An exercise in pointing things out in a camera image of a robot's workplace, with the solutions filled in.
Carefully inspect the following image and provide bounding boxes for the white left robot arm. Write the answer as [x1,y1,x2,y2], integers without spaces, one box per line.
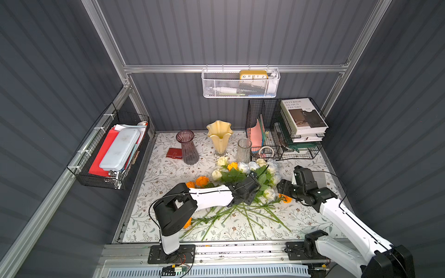
[149,175,261,255]

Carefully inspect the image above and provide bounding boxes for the white rose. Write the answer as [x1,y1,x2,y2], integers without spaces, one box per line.
[238,162,250,174]

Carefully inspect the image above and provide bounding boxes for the cream rose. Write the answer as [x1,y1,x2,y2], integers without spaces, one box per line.
[217,156,228,167]

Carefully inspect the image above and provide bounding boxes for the black wire wall basket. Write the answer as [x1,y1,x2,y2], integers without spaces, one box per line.
[67,104,150,191]

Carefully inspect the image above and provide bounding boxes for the red wallet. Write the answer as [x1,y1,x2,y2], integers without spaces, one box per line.
[166,148,183,159]

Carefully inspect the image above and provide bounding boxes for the clear glass vase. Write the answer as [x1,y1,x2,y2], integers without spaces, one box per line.
[236,138,252,163]

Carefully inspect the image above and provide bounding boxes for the white hardcover book stack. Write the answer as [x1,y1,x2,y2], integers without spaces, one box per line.
[280,98,329,143]

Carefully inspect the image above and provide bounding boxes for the orange flower lower left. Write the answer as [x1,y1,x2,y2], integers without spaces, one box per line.
[183,218,192,229]

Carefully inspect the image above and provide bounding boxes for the orange flower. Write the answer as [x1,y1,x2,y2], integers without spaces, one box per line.
[279,195,292,203]
[183,218,192,229]

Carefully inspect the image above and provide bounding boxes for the orange flower right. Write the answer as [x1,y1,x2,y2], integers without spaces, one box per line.
[279,195,292,203]

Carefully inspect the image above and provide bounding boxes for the purple glass vase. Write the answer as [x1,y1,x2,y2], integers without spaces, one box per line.
[176,130,199,165]

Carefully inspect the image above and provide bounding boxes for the masking tape roll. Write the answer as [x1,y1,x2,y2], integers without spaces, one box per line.
[258,145,275,159]

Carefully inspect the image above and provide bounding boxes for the yellow ruffled vase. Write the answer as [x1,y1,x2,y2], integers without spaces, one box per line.
[206,120,233,156]

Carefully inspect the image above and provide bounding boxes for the white plastic case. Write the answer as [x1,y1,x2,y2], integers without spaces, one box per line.
[100,127,140,171]

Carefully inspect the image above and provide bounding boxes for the red folder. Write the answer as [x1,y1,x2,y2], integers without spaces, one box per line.
[88,126,119,177]

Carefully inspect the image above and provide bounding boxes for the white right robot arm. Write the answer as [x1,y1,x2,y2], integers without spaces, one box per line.
[277,166,416,278]

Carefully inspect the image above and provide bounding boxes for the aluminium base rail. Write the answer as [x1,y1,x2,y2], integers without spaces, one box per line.
[93,238,365,278]

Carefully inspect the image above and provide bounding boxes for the white wire wall basket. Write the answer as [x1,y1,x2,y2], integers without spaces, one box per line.
[201,67,281,98]

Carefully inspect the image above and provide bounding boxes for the black wire desk organizer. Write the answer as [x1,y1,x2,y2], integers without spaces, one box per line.
[246,98,329,161]

